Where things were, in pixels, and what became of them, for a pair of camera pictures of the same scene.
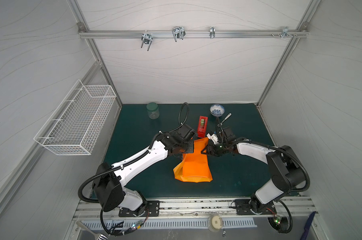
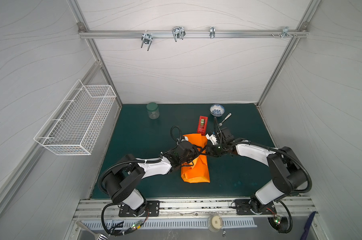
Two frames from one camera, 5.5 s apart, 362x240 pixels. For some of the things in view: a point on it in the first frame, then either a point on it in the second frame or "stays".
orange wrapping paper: [194, 167] stays
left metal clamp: [146, 38] stays
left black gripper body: [187, 148] → [192, 154]
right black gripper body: [212, 148] stays
